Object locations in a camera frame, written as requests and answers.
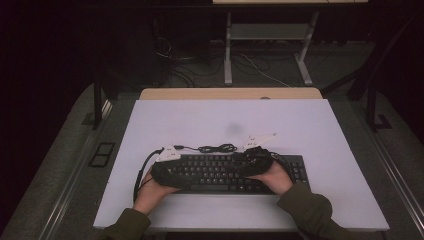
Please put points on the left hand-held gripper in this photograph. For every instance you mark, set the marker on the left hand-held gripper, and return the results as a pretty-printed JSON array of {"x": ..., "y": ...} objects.
[{"x": 166, "y": 173}]

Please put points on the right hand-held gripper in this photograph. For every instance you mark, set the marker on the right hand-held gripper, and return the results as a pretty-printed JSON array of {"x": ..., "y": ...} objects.
[{"x": 253, "y": 163}]

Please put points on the black computer keyboard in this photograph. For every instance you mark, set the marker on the black computer keyboard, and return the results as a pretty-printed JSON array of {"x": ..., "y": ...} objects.
[{"x": 210, "y": 170}]

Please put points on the person's left hand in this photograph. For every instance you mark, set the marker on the person's left hand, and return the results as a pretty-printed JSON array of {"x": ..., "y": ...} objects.
[{"x": 151, "y": 196}]

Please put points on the person's right hand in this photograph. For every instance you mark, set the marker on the person's right hand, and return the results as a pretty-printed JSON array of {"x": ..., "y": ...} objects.
[{"x": 276, "y": 180}]

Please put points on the white board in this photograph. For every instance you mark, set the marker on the white board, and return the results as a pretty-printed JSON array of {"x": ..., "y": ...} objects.
[{"x": 233, "y": 113}]

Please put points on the black floor socket plate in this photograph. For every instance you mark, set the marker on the black floor socket plate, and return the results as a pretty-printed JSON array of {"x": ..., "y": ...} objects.
[{"x": 101, "y": 154}]

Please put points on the wooden table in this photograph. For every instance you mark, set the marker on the wooden table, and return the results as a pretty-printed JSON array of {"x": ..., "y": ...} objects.
[{"x": 216, "y": 93}]

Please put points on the black metal stand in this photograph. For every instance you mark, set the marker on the black metal stand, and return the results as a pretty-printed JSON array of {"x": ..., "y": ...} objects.
[
  {"x": 371, "y": 110},
  {"x": 97, "y": 106}
]

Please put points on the white metal desk frame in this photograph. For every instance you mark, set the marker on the white metal desk frame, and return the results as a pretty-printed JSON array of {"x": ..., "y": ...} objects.
[{"x": 268, "y": 31}]

